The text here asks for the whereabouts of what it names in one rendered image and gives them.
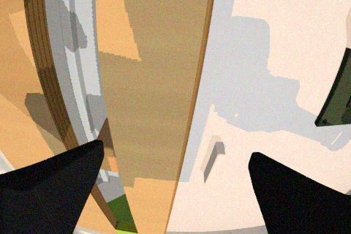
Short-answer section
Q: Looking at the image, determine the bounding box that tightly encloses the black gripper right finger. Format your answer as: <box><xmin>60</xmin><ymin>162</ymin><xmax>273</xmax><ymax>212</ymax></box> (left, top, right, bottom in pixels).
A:
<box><xmin>248</xmin><ymin>151</ymin><xmax>351</xmax><ymax>234</ymax></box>

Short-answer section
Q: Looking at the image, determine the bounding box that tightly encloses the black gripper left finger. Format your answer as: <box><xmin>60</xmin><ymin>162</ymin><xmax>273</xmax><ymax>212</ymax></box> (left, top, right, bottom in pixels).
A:
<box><xmin>0</xmin><ymin>140</ymin><xmax>105</xmax><ymax>234</ymax></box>

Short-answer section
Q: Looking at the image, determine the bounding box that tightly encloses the brown cube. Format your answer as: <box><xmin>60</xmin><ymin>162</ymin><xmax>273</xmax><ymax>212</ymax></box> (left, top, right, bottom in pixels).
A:
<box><xmin>97</xmin><ymin>117</ymin><xmax>120</xmax><ymax>173</ymax></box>

